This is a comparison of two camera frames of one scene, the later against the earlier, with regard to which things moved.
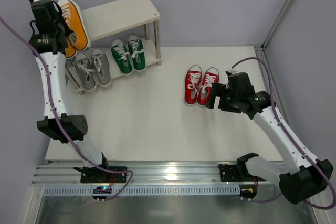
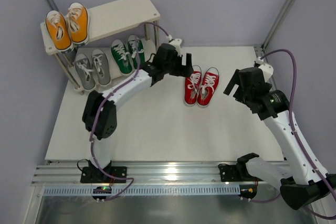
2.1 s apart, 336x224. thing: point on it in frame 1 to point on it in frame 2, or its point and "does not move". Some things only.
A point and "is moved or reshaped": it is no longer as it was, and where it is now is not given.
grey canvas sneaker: (84, 67) does not move
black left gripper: (63, 24) to (182, 66)
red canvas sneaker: (193, 78) does not move
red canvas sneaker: (211, 75) does not move
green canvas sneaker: (136, 46) does not move
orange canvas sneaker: (73, 17) is moved or reshaped
